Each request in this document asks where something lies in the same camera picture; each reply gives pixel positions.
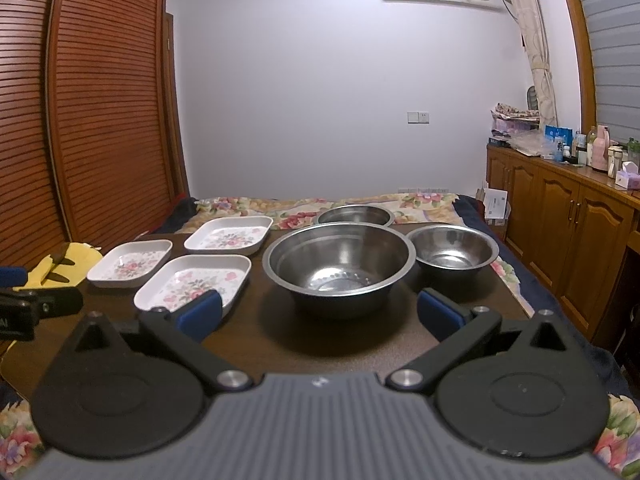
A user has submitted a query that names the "blue box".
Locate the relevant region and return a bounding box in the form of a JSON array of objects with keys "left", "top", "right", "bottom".
[{"left": 544, "top": 125, "right": 574, "bottom": 145}]

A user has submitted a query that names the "floral tray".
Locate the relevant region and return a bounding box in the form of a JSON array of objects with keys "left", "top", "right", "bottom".
[
  {"left": 87, "top": 240, "right": 174, "bottom": 288},
  {"left": 134, "top": 255, "right": 252, "bottom": 318},
  {"left": 183, "top": 216, "right": 273, "bottom": 256}
]

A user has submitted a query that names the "medium steel bowl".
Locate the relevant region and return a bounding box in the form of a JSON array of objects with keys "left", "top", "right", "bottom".
[{"left": 408, "top": 223, "right": 499, "bottom": 281}]

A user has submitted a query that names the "window blind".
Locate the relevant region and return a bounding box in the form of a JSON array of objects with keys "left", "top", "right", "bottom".
[{"left": 580, "top": 0, "right": 640, "bottom": 143}]

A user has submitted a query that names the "wall switch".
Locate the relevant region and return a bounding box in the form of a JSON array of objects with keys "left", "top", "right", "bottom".
[{"left": 407, "top": 112, "right": 430, "bottom": 125}]

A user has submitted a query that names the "stack of folded cloths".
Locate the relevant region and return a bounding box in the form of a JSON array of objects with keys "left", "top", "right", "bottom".
[{"left": 490, "top": 103, "right": 540, "bottom": 136}]

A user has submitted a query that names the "pink thermos jug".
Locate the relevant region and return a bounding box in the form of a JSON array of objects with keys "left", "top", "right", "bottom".
[{"left": 591, "top": 125, "right": 611, "bottom": 172}]

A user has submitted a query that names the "dark blue blanket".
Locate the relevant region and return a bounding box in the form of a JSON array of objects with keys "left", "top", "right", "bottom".
[{"left": 452, "top": 195, "right": 639, "bottom": 404}]

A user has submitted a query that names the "beige curtain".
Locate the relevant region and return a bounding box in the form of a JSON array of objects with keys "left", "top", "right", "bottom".
[{"left": 511, "top": 0, "right": 558, "bottom": 126}]

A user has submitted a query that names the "floral bedspread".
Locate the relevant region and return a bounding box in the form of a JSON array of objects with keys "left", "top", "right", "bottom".
[{"left": 174, "top": 192, "right": 532, "bottom": 311}]

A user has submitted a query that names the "wooden louvered wardrobe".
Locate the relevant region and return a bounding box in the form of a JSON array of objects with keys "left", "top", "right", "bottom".
[{"left": 1, "top": 0, "right": 188, "bottom": 268}]

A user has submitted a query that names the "yellow plush toy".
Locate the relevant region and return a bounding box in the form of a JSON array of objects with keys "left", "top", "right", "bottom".
[{"left": 15, "top": 242, "right": 103, "bottom": 290}]

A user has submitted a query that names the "large steel bowl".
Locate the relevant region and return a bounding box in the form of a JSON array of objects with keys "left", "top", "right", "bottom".
[{"left": 262, "top": 222, "right": 416, "bottom": 318}]

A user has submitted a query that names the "wooden sideboard cabinet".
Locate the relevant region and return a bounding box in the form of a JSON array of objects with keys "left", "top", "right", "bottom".
[{"left": 486, "top": 145, "right": 639, "bottom": 349}]

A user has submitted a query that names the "white paper box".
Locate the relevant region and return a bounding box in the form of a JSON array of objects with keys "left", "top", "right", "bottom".
[{"left": 483, "top": 188, "right": 510, "bottom": 222}]

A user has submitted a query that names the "purple tissue box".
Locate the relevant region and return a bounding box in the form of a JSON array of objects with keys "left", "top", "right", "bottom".
[{"left": 615, "top": 160, "right": 640, "bottom": 191}]

